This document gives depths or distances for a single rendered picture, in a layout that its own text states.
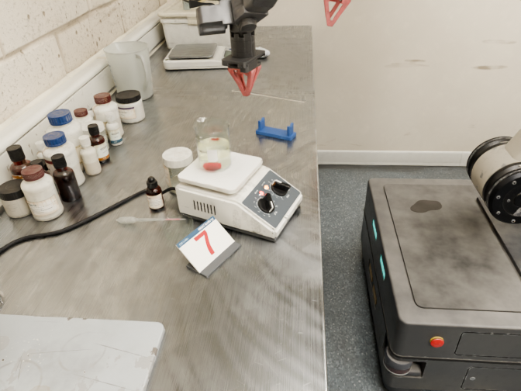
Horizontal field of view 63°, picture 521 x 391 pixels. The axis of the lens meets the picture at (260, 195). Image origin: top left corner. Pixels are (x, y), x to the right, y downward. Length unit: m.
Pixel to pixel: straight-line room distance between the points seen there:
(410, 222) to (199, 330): 0.97
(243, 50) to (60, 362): 0.72
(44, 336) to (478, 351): 1.02
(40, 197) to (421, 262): 0.99
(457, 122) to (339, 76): 0.66
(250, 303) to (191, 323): 0.09
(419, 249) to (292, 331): 0.81
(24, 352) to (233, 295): 0.29
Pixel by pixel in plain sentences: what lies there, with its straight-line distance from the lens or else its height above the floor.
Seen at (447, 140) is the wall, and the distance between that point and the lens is 2.49.
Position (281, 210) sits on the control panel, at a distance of 0.75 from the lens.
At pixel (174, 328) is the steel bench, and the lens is 0.63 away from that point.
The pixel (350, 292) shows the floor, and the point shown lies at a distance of 1.69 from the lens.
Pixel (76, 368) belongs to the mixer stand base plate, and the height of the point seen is 0.76.
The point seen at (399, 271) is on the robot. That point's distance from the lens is 1.28.
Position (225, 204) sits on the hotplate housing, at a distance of 0.73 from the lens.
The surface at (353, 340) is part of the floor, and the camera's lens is 1.55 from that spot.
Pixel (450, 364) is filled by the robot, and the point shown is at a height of 0.20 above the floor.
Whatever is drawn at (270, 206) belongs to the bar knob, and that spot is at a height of 0.81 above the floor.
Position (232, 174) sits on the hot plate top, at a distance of 0.75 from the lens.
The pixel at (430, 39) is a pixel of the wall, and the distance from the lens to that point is 2.25.
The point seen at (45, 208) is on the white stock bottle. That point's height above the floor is 0.78.
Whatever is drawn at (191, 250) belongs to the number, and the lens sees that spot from 0.69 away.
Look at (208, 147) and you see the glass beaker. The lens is 0.74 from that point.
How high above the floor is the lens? 1.23
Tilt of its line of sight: 35 degrees down
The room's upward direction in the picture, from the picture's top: 3 degrees counter-clockwise
